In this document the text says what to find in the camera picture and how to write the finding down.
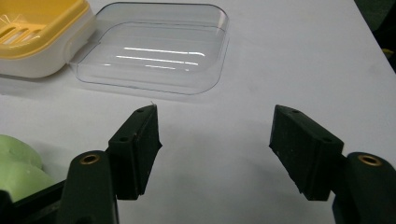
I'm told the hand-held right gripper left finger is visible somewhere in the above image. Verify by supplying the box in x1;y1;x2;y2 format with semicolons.
57;104;163;224

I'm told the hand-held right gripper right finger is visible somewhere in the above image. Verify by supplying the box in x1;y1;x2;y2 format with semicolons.
269;105;396;224

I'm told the clear plastic lid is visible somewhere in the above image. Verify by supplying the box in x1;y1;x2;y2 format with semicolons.
68;2;231;96

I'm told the yellow and white soap box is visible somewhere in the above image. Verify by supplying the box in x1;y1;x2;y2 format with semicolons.
0;0;97;79

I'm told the green soap bar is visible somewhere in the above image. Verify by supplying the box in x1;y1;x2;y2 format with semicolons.
0;133;57;203

